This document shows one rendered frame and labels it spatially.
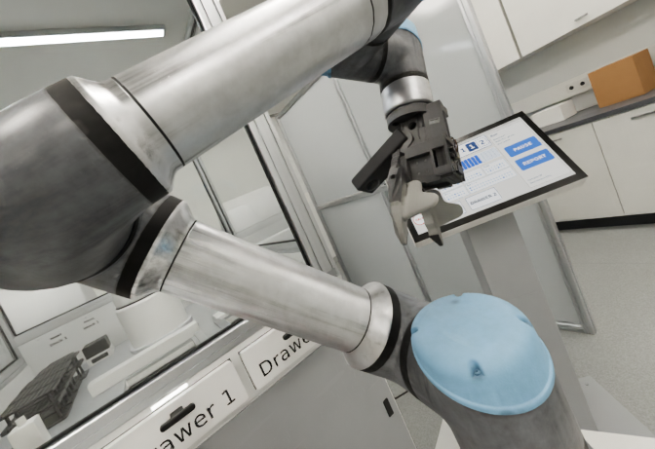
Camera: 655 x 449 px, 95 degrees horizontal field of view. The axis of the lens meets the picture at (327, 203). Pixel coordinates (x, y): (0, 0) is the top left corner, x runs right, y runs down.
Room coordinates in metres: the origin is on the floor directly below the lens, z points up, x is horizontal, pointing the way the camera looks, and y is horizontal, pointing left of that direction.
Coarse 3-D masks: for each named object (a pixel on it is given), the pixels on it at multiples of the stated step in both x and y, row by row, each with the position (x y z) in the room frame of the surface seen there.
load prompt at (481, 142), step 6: (480, 138) 1.03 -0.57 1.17; (486, 138) 1.02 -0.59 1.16; (462, 144) 1.04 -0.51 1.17; (468, 144) 1.04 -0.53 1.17; (474, 144) 1.03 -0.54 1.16; (480, 144) 1.02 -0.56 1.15; (486, 144) 1.01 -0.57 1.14; (462, 150) 1.03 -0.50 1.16; (468, 150) 1.02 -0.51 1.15; (474, 150) 1.01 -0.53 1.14; (462, 156) 1.02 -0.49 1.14
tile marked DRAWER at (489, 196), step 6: (486, 192) 0.92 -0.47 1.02; (492, 192) 0.91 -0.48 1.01; (468, 198) 0.93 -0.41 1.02; (474, 198) 0.92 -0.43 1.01; (480, 198) 0.92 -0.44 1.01; (486, 198) 0.91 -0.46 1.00; (492, 198) 0.90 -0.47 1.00; (498, 198) 0.89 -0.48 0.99; (468, 204) 0.92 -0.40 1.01; (474, 204) 0.91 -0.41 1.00; (480, 204) 0.91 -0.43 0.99; (486, 204) 0.90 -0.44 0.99
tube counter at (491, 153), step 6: (486, 150) 1.00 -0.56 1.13; (492, 150) 0.99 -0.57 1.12; (474, 156) 1.00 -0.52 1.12; (480, 156) 0.99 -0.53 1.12; (486, 156) 0.98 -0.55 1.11; (492, 156) 0.98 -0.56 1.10; (498, 156) 0.97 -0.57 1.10; (462, 162) 1.01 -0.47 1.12; (468, 162) 1.00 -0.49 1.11; (474, 162) 0.99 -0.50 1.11; (480, 162) 0.98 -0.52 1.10; (468, 168) 0.98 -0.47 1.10
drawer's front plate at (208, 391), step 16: (224, 368) 0.73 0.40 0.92; (208, 384) 0.70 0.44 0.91; (224, 384) 0.72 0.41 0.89; (240, 384) 0.74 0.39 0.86; (176, 400) 0.67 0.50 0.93; (192, 400) 0.68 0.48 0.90; (208, 400) 0.70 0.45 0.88; (224, 400) 0.71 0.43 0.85; (240, 400) 0.73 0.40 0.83; (160, 416) 0.64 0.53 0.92; (192, 416) 0.67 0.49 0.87; (208, 416) 0.69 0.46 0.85; (224, 416) 0.70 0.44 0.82; (128, 432) 0.62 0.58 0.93; (144, 432) 0.63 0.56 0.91; (160, 432) 0.64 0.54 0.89; (176, 432) 0.65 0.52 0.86; (192, 432) 0.67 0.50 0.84; (112, 448) 0.59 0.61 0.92; (128, 448) 0.61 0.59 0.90; (144, 448) 0.62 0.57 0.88; (160, 448) 0.63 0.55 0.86; (176, 448) 0.64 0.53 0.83
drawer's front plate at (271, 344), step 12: (264, 336) 0.80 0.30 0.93; (276, 336) 0.81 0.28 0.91; (252, 348) 0.77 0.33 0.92; (264, 348) 0.79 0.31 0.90; (276, 348) 0.80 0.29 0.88; (288, 348) 0.82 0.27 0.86; (300, 348) 0.84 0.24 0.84; (252, 360) 0.77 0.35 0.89; (276, 360) 0.79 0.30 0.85; (288, 360) 0.81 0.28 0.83; (252, 372) 0.76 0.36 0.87; (264, 372) 0.77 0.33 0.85; (276, 372) 0.79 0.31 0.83; (264, 384) 0.77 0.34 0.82
